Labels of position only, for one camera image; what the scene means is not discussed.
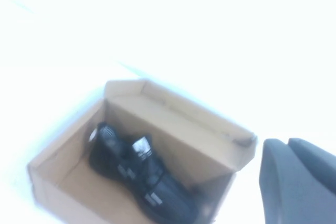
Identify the brown cardboard shoe box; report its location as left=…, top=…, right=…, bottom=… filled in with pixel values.
left=26, top=78, right=259, bottom=224

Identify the black sneaker with white label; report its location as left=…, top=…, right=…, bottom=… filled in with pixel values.
left=88, top=121, right=218, bottom=224

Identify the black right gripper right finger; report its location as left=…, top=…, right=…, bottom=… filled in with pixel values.
left=287, top=136, right=336, bottom=183

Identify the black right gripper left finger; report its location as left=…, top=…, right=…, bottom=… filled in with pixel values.
left=258, top=137, right=336, bottom=224

